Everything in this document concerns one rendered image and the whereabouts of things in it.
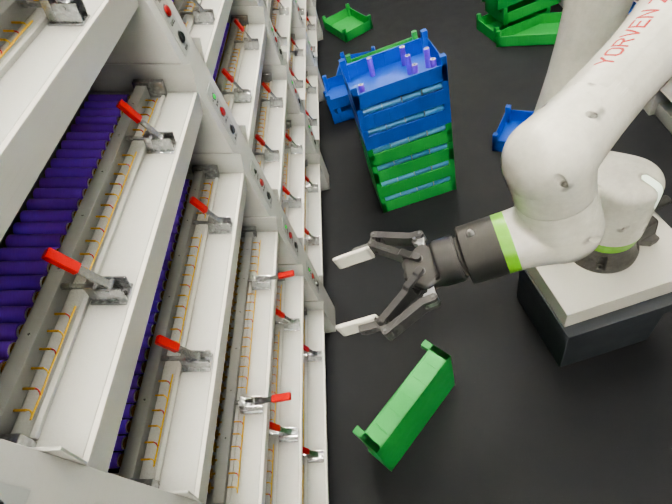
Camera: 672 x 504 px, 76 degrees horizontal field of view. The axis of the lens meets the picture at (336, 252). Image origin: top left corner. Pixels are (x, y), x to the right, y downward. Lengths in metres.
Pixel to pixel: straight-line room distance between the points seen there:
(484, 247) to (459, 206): 1.08
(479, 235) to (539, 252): 0.08
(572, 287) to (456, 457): 0.53
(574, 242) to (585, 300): 0.47
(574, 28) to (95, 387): 0.90
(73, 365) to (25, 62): 0.32
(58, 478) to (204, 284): 0.40
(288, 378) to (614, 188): 0.79
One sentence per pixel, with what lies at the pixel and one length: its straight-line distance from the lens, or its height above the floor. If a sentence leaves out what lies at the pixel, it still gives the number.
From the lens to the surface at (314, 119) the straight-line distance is 2.04.
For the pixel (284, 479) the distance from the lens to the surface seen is 1.00.
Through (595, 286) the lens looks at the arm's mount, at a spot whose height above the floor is 0.34.
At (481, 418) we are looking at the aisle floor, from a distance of 1.32.
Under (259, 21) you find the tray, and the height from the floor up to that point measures 0.74.
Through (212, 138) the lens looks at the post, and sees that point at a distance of 0.90.
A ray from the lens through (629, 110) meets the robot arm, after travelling 0.64.
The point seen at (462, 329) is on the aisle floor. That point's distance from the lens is 1.42.
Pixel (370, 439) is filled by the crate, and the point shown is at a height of 0.20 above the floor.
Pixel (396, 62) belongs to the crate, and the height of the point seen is 0.48.
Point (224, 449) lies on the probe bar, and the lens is 0.81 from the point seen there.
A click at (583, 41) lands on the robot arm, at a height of 0.80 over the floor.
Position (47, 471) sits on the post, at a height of 0.96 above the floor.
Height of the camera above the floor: 1.27
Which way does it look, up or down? 49 degrees down
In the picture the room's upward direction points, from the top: 24 degrees counter-clockwise
